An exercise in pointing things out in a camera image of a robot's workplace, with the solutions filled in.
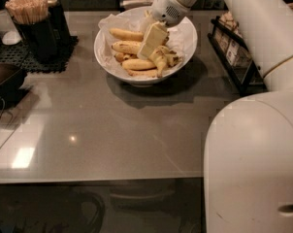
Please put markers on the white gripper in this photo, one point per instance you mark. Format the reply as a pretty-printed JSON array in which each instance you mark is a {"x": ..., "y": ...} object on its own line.
[{"x": 167, "y": 8}]

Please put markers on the large front yellow banana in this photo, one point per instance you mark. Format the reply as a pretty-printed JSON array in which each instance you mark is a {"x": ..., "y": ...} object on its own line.
[{"x": 132, "y": 47}]

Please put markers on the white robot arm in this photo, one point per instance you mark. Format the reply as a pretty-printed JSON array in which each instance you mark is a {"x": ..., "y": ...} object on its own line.
[{"x": 248, "y": 155}]

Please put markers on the top curved yellow banana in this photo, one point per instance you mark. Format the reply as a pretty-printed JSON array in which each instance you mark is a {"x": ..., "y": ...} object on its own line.
[{"x": 126, "y": 35}]

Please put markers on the white paper bowl liner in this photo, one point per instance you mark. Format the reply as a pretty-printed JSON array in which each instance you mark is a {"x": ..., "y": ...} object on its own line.
[{"x": 119, "y": 39}]

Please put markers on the small banana behind right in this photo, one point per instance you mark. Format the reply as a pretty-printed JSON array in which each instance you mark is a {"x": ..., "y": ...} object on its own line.
[{"x": 172, "y": 57}]

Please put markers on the lower middle yellow banana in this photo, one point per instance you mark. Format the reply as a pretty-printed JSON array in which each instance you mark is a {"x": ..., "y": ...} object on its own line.
[{"x": 137, "y": 64}]

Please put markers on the bottom yellow banana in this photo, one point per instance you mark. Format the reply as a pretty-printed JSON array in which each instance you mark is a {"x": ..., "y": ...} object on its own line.
[{"x": 151, "y": 73}]

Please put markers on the white ceramic bowl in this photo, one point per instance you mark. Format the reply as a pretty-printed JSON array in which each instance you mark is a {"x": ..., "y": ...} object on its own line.
[{"x": 182, "y": 39}]

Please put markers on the dark bottle with cork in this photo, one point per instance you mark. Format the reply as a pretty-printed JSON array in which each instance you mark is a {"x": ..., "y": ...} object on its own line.
[{"x": 59, "y": 22}]

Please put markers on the black stir stick holder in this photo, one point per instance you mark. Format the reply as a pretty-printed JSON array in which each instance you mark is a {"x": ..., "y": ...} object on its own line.
[{"x": 40, "y": 39}]

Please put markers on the wooden stir sticks bundle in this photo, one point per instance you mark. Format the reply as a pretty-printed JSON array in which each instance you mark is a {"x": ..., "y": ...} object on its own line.
[{"x": 28, "y": 11}]

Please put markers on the black rubber mat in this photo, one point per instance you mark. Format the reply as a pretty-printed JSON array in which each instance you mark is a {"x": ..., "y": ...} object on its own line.
[{"x": 23, "y": 58}]

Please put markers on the clear glass shaker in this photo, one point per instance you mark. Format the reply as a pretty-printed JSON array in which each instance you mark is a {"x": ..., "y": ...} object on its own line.
[{"x": 8, "y": 32}]

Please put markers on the dark tray at left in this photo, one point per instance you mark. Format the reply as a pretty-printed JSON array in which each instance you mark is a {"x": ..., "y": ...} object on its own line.
[{"x": 11, "y": 81}]

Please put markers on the black wire condiment rack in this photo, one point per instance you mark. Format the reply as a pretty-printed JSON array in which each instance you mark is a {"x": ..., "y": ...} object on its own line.
[{"x": 233, "y": 53}]

